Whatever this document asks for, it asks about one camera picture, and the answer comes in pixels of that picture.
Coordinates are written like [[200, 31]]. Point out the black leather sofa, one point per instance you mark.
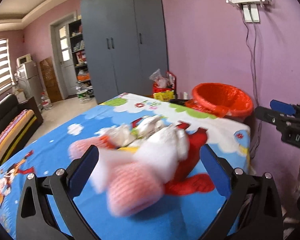
[[5, 105]]

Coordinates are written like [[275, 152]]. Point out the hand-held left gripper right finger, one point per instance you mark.
[[215, 172]]

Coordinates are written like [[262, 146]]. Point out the brown wooden board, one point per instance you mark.
[[48, 80]]

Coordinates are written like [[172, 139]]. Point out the water bottle green label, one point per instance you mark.
[[82, 95]]

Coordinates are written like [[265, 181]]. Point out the yellow carton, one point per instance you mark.
[[163, 96]]

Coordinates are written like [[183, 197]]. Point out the white crumpled wrap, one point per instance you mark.
[[117, 135]]

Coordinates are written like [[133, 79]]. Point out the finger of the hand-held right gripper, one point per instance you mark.
[[282, 107], [270, 116]]

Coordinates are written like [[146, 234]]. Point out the grey wardrobe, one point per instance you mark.
[[125, 42]]

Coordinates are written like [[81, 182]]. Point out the red trash bin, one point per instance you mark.
[[222, 100]]

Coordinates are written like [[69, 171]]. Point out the white wall socket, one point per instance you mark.
[[251, 12]]

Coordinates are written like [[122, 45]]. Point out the grey door with windows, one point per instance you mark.
[[62, 55]]

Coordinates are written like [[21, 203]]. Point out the red packet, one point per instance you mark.
[[171, 80]]

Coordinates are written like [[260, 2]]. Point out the clear plastic bag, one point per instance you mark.
[[157, 76]]

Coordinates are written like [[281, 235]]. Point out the white storage box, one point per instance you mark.
[[21, 96]]

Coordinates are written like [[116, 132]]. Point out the pink foam fruit net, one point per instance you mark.
[[76, 148], [132, 190]]

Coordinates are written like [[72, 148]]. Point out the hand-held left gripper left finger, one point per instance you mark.
[[83, 171]]

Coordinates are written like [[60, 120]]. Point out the blue cartoon printed sheet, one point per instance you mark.
[[52, 140]]

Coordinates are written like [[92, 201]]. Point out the silver fridge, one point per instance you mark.
[[27, 80]]

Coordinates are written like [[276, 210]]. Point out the black bookshelf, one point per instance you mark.
[[80, 55]]

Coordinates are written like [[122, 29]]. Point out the water bottle red label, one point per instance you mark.
[[45, 101]]

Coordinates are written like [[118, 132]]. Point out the white microwave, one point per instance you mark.
[[23, 59]]

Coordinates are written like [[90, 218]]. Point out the white foam sheet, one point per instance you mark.
[[110, 165]]

